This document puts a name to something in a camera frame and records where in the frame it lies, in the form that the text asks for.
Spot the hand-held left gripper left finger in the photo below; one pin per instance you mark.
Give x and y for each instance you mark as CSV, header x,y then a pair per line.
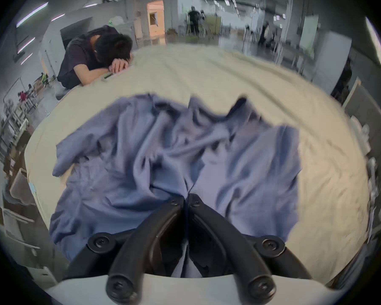
x,y
139,237

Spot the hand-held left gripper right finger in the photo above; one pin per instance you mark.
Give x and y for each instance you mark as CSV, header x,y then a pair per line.
x,y
238,243

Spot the blue shirt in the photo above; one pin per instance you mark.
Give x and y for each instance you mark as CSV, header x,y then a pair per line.
x,y
165,157

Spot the bed with beige sheet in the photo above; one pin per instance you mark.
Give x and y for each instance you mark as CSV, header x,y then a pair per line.
x,y
228,78

